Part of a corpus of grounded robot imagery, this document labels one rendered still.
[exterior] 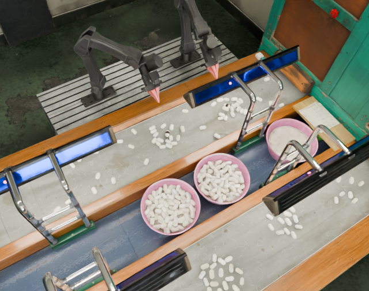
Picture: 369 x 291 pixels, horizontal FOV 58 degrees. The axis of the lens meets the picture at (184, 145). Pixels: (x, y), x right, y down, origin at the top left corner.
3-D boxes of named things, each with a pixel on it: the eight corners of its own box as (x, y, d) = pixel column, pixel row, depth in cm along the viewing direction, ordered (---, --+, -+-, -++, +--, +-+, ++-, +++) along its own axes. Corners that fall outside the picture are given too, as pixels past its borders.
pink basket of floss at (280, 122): (257, 162, 173) (262, 153, 165) (265, 123, 187) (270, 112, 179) (309, 176, 170) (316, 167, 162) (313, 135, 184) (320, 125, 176)
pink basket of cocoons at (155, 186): (131, 202, 157) (130, 194, 149) (180, 178, 166) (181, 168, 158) (159, 252, 146) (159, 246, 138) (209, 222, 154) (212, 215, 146)
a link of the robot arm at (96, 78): (107, 83, 185) (89, 35, 158) (103, 92, 182) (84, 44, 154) (97, 82, 186) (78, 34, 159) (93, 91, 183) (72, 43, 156)
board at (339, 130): (291, 107, 182) (292, 105, 181) (311, 97, 187) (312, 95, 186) (334, 152, 168) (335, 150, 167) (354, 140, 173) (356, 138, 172)
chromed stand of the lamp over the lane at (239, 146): (213, 130, 183) (226, 71, 145) (242, 115, 189) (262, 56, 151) (233, 155, 174) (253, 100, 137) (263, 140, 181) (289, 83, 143)
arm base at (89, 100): (115, 84, 187) (110, 77, 190) (82, 99, 180) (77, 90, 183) (117, 94, 193) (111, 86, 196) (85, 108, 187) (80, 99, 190)
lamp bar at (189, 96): (182, 97, 146) (183, 85, 140) (289, 51, 166) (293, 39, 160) (192, 109, 143) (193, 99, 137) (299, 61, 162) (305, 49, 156)
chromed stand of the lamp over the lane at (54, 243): (38, 214, 152) (-3, 168, 114) (80, 194, 158) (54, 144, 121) (53, 250, 144) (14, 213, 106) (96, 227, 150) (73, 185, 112)
